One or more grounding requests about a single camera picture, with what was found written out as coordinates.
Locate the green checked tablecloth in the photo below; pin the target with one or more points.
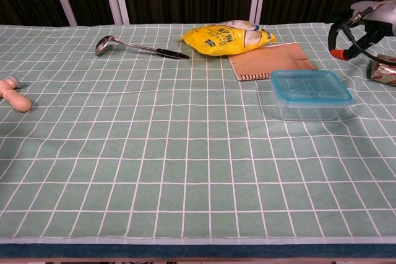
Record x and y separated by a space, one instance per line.
154 152

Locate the yellow snack bag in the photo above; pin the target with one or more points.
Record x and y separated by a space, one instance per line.
216 43

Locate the brown spiral notebook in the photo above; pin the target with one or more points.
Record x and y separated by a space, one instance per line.
263 63

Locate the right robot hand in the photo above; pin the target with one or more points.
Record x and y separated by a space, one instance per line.
380 16

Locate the gold foil packet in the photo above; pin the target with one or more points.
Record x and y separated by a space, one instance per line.
383 74

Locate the beige wooden mallet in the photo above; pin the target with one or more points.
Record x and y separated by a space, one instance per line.
18 103

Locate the blue plastic lid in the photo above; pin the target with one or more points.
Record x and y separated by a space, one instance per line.
309 87

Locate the clear plastic container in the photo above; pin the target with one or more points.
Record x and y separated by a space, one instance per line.
309 113

